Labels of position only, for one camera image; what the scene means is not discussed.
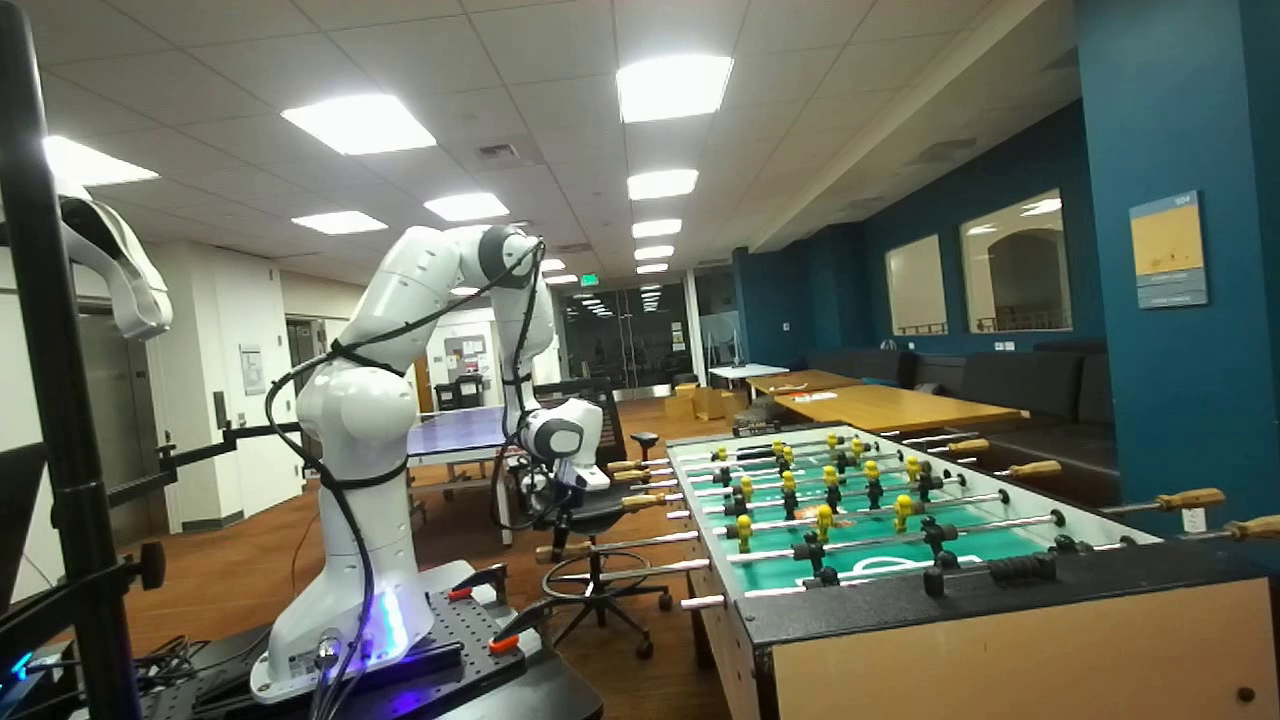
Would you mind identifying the white table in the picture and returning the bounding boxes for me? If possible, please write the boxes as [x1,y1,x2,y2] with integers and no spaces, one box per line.
[705,359,793,387]

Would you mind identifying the black tripod pole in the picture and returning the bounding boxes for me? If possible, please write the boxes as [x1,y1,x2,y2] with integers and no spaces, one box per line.
[0,0,170,720]

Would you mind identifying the black office chair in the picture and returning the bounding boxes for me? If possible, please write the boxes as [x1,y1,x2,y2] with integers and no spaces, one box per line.
[522,374,681,665]

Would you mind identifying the blue ping pong table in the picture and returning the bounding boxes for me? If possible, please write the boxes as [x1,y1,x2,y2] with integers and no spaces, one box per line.
[399,403,534,548]

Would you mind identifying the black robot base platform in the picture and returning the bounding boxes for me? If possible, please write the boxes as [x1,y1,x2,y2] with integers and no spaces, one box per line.
[132,557,608,720]

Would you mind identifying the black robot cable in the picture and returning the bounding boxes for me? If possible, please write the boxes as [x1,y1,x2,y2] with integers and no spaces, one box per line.
[261,229,551,720]

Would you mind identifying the white paper wall sign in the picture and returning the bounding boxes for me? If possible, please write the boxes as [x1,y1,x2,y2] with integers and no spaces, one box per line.
[236,349,272,398]

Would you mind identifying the small wall window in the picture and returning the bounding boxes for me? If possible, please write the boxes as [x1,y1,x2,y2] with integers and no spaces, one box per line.
[885,231,950,339]

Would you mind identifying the brown door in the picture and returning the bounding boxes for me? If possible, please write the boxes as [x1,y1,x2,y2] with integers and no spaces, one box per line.
[407,349,439,416]

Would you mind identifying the black booth seat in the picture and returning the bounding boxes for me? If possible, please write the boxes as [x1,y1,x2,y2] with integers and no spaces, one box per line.
[914,349,1117,432]

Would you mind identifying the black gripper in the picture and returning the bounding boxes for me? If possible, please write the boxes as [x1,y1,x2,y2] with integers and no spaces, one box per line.
[515,462,593,557]

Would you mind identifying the small wooden table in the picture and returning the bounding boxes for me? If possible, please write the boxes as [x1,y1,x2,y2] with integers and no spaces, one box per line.
[742,369,864,398]

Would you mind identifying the foosball table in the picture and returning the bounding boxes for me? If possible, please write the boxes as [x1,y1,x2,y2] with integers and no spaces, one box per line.
[664,422,1280,720]

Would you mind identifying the foosball rod three yellow players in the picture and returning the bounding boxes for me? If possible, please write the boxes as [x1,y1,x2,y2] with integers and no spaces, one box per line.
[533,485,1070,563]

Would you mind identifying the large wall window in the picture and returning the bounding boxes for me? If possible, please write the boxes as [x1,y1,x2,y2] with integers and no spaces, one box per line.
[954,189,1077,339]

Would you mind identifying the white standing banner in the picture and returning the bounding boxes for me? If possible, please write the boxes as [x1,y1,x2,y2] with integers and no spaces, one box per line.
[684,270,713,391]

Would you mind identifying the white curved object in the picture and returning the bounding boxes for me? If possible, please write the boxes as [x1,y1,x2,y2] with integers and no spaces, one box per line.
[57,185,177,345]

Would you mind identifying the red handled toggle clamp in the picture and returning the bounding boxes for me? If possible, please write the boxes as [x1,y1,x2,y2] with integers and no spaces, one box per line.
[482,624,548,665]
[448,563,510,609]

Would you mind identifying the large wooden table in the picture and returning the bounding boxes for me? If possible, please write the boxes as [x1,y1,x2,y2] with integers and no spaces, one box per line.
[773,381,1030,440]

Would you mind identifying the yellow blue wall poster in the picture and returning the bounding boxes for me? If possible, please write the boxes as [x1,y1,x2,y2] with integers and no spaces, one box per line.
[1127,189,1212,313]

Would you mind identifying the foosball rod five yellow players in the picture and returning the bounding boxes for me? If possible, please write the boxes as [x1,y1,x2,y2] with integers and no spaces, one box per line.
[613,453,991,513]

